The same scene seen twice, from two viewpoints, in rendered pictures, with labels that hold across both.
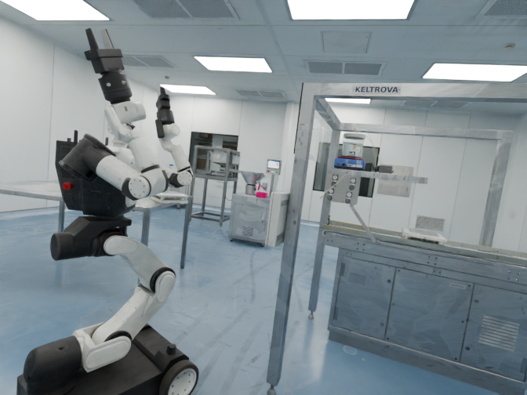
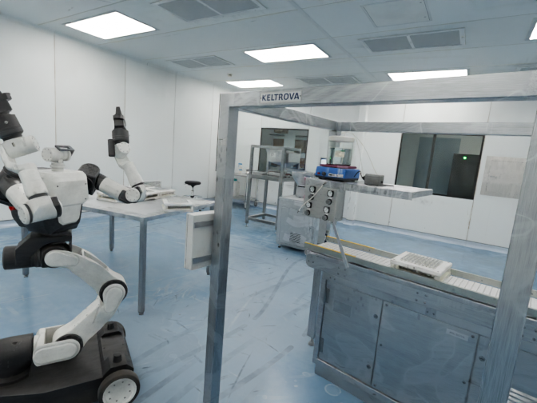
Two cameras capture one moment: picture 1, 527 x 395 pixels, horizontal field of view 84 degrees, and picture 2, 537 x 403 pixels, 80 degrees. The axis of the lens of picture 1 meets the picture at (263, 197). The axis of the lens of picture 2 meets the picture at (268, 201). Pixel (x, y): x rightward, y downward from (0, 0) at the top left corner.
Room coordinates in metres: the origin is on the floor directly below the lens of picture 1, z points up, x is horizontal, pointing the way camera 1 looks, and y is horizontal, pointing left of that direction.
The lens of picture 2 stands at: (0.15, -0.83, 1.39)
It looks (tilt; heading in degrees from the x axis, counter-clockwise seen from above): 9 degrees down; 18
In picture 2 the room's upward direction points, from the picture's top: 5 degrees clockwise
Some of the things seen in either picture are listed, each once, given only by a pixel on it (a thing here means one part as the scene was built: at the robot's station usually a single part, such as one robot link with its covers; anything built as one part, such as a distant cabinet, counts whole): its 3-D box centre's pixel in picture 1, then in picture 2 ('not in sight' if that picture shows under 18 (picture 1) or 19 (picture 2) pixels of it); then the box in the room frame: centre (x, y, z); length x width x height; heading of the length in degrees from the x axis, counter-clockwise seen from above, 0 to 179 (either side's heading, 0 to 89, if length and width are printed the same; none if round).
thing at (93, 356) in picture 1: (100, 343); (57, 343); (1.32, 0.68, 0.28); 0.21 x 0.20 x 0.13; 140
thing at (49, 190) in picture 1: (96, 192); (124, 199); (2.71, 1.54, 0.80); 1.50 x 1.10 x 0.04; 88
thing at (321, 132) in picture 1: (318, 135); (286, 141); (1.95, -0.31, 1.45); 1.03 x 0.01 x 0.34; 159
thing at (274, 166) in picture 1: (272, 178); not in sight; (4.90, -0.11, 1.07); 0.23 x 0.10 x 0.62; 77
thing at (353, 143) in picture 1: (353, 144); (340, 149); (2.14, -0.59, 1.44); 0.15 x 0.15 x 0.19
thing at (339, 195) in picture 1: (342, 187); (324, 201); (2.07, -0.54, 1.13); 0.22 x 0.11 x 0.20; 69
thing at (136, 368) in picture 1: (107, 359); (64, 357); (1.34, 0.66, 0.19); 0.64 x 0.52 x 0.33; 140
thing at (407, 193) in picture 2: (375, 175); (367, 186); (2.12, -0.78, 1.24); 0.62 x 0.38 x 0.04; 69
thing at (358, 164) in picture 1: (350, 164); (336, 172); (2.14, -0.59, 1.30); 0.21 x 0.20 x 0.09; 159
